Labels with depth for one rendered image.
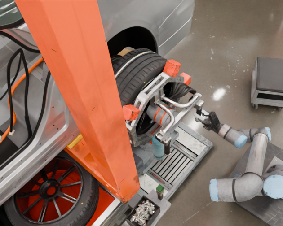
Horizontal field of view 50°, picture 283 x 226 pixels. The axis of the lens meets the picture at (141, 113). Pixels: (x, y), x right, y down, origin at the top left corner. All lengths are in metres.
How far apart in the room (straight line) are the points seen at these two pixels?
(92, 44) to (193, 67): 2.56
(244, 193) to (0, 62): 1.85
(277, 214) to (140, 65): 1.44
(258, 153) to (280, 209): 0.72
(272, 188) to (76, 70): 1.59
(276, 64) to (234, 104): 0.53
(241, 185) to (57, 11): 1.21
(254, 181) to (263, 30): 2.61
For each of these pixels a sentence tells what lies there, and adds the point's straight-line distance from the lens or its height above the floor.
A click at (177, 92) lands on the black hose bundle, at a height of 1.02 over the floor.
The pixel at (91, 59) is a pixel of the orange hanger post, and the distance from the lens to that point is 0.99.
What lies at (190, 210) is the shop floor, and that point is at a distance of 2.68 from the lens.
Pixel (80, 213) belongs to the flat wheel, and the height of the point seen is 0.50.
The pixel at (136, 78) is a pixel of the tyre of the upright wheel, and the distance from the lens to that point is 1.84.
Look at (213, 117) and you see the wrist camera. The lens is 2.01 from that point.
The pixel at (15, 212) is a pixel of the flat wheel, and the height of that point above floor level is 0.50.
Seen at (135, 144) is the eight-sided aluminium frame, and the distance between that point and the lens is 2.05.
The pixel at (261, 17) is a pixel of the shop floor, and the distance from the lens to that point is 4.17.
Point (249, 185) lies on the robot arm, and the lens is 1.64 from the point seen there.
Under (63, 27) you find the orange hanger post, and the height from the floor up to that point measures 2.05.
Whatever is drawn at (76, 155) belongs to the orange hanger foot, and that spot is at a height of 0.68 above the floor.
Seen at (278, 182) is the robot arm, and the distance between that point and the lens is 2.18.
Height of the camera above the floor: 2.58
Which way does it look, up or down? 57 degrees down
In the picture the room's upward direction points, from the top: 8 degrees counter-clockwise
